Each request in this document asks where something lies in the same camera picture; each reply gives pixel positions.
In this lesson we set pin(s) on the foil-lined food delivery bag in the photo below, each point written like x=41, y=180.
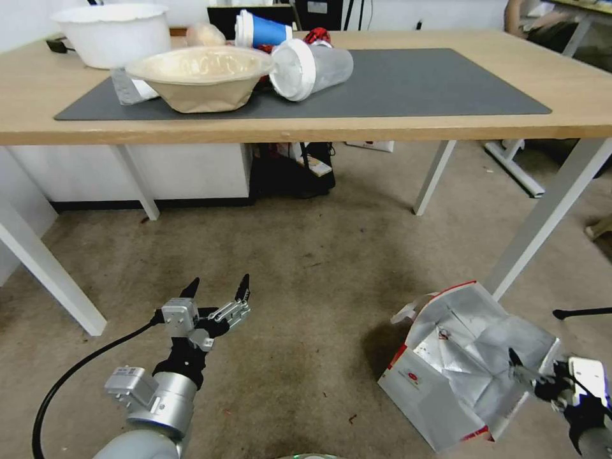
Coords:
x=459, y=354

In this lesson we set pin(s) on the black power adapter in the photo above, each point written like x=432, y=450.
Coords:
x=58, y=45

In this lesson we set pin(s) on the red and black wrapper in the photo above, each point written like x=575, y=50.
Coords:
x=319, y=35

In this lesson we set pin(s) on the clear plastic cup white lid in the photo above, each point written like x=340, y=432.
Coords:
x=330, y=67

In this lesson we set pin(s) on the beige shoe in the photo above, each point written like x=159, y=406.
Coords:
x=600, y=232

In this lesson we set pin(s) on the person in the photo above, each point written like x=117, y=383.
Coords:
x=526, y=19

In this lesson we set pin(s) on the pale desk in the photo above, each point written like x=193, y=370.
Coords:
x=590, y=14

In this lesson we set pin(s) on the black bag with contents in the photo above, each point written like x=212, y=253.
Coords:
x=287, y=177

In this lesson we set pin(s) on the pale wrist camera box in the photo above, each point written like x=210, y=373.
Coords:
x=180, y=315
x=590, y=377

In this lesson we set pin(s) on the bread in clear wrapper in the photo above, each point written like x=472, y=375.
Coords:
x=205, y=34

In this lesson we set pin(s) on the blue and white paper cup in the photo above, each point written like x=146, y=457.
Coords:
x=268, y=31

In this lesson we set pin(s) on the wooden table with white legs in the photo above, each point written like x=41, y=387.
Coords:
x=478, y=40

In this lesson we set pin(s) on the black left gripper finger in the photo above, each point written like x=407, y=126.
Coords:
x=192, y=289
x=234, y=311

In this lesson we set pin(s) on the large white plastic basin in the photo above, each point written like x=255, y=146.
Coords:
x=110, y=43

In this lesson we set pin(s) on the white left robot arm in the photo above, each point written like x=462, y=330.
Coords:
x=162, y=406

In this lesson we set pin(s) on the brown paper bowl with lid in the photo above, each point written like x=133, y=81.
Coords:
x=201, y=95

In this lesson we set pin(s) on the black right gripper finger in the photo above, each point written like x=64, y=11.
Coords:
x=518, y=367

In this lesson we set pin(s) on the grey foil packet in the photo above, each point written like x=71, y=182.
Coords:
x=125, y=91

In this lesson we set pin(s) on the white robot front shell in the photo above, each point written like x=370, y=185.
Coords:
x=313, y=456

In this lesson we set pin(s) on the black chair leg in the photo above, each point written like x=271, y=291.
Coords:
x=583, y=313

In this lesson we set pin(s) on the white cardboard box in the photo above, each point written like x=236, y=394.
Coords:
x=375, y=145

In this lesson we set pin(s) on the grey table mat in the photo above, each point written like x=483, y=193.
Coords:
x=406, y=86

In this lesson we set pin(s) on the white desk foot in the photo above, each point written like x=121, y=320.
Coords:
x=518, y=169

